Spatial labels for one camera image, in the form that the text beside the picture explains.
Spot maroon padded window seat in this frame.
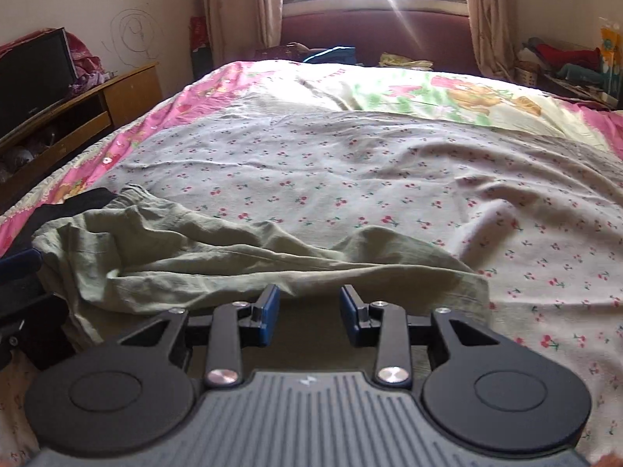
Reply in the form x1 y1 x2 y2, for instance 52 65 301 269
253 0 482 76

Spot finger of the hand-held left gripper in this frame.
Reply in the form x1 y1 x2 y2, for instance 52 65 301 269
0 248 44 283

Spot light wooden cabinet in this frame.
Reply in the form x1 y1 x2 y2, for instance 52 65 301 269
0 62 164 215

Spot dark wooden nightstand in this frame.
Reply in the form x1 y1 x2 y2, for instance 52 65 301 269
542 73 619 108

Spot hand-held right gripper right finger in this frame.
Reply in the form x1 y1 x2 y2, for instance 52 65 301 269
339 285 502 389

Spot red bag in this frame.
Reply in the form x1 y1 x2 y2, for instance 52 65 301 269
189 16 211 79

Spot dark patterned cloth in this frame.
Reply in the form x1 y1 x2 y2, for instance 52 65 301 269
255 43 312 62

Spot yellow green cloth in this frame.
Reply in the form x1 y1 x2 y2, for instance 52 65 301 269
380 53 434 69

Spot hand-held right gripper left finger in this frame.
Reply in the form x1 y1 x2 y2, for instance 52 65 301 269
119 284 280 390

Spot black folded cloth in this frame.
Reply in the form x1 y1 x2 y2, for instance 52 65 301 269
0 187 120 258

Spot yellow floral packet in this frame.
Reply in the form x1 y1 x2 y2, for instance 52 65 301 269
598 17 623 103

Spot red cloth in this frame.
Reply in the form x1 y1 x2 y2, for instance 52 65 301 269
535 44 602 66

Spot blue cloth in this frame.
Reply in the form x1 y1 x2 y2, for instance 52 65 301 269
304 45 358 65

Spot green linen pants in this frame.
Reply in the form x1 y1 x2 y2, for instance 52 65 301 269
32 184 490 351

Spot purple cloth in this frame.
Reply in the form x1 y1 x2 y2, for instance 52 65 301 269
70 70 118 95

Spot cherry print bed sheet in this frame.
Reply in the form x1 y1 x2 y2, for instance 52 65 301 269
0 107 623 467

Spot pink patterned cloth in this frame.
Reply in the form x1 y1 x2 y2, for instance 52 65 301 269
0 29 103 79

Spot teal cloth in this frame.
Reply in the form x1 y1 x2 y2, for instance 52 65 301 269
557 63 604 83

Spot woven basket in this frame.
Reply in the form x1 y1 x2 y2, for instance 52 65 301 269
516 61 541 86

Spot pink floral quilt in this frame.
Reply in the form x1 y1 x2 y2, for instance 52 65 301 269
0 58 623 254

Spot beige curtain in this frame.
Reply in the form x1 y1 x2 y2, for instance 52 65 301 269
460 0 519 79
195 0 285 66

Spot black television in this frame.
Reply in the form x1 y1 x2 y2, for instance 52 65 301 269
0 28 79 141

